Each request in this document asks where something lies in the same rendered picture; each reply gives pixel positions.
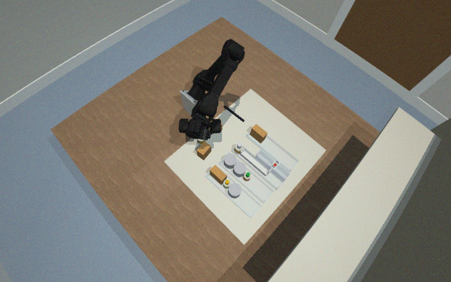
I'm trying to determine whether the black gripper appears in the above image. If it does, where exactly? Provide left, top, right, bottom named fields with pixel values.
left=179, top=118, right=221, bottom=134

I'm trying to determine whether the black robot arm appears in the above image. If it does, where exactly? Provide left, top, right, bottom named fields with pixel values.
left=185, top=39, right=245, bottom=140

